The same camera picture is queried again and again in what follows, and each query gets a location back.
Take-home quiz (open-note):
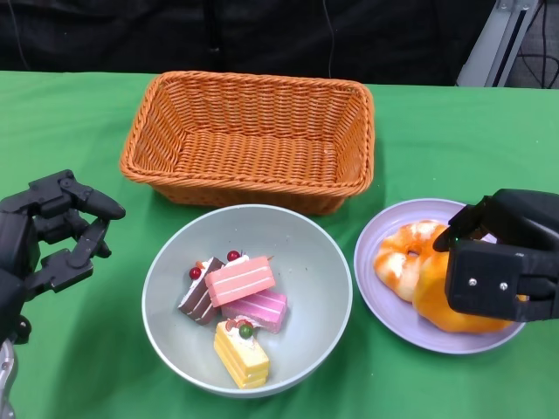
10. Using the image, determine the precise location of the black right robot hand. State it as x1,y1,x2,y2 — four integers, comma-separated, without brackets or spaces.
433,188,559,325

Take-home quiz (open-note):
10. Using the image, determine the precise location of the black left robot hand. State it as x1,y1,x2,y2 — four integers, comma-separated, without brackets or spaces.
0,169,127,348

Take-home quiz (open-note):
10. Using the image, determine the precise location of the orange striped bread roll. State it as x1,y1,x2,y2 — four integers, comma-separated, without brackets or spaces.
412,235,528,335
374,220,451,303

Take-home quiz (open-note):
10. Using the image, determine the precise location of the pale green bowl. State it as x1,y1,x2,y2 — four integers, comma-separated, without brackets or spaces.
141,203,354,399

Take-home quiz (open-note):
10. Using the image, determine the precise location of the lavender plate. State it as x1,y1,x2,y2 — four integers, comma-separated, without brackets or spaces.
353,198,528,357

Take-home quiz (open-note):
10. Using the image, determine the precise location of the brown chocolate cake slice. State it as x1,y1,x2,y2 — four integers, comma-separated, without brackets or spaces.
177,257,226,326

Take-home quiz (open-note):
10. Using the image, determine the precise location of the light pink cake slice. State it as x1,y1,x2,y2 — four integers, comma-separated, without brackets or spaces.
204,251,277,309

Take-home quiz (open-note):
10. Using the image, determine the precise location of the magenta layered cake slice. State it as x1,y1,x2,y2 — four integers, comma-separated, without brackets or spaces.
221,291,289,336

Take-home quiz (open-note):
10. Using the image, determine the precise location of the yellow cake slice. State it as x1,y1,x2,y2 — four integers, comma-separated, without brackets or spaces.
213,319,271,391

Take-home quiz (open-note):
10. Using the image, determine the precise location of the orange wicker basket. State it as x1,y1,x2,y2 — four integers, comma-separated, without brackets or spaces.
120,71,376,216

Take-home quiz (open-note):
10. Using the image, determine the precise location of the grey metal stand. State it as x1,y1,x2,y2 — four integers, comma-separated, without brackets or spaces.
456,0,545,87

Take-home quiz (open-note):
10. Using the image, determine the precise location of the black backdrop cloth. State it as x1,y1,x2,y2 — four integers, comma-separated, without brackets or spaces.
0,0,499,87

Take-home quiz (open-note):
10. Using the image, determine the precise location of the black floor cable loop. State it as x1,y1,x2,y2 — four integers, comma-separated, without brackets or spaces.
517,0,559,90

